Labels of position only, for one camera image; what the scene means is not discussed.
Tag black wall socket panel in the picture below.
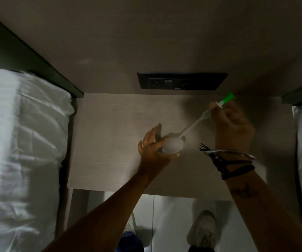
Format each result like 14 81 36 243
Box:
137 72 228 91

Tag person's left grey shoe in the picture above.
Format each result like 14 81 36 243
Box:
125 212 139 235

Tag person's left hand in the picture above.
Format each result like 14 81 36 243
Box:
137 125 180 179

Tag person's grey shoe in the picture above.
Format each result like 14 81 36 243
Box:
125 212 139 235
187 210 219 250

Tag clear drinking glass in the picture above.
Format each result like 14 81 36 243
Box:
162 136 186 155

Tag dark headboard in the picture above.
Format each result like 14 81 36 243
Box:
0 8 85 99
281 80 302 106

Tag person's right grey shoe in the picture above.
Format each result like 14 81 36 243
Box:
187 210 219 250

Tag person's blue trousers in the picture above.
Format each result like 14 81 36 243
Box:
116 230 216 252

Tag person's left forearm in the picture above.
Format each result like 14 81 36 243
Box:
42 165 155 252

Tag green handled cleaning brush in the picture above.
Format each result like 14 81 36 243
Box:
178 93 236 139

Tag silver bangle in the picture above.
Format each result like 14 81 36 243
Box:
205 149 256 161

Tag person's right forearm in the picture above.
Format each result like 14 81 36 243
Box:
223 155 302 252

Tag person's right hand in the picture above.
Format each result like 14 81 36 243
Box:
209 100 255 156

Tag black thread bracelet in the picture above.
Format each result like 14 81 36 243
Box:
199 143 256 181

